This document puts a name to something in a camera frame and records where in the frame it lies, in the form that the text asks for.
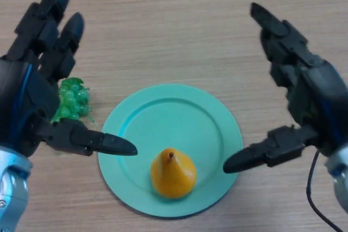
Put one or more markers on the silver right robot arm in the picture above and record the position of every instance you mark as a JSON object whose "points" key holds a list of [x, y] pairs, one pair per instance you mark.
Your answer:
{"points": [[341, 172]]}

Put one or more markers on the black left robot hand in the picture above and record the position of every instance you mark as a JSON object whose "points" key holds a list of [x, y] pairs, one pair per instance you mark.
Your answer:
{"points": [[24, 93]]}

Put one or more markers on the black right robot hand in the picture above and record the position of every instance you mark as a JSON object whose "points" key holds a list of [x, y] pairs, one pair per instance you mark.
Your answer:
{"points": [[320, 93]]}

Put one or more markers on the green grape bunch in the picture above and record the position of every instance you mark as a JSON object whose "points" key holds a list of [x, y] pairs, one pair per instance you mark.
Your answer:
{"points": [[72, 101]]}

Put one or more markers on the green round plate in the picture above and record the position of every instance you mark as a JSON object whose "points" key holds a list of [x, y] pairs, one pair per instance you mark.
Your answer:
{"points": [[168, 112]]}

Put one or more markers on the yellow pear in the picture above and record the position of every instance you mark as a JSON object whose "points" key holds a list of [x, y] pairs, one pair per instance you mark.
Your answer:
{"points": [[174, 177]]}

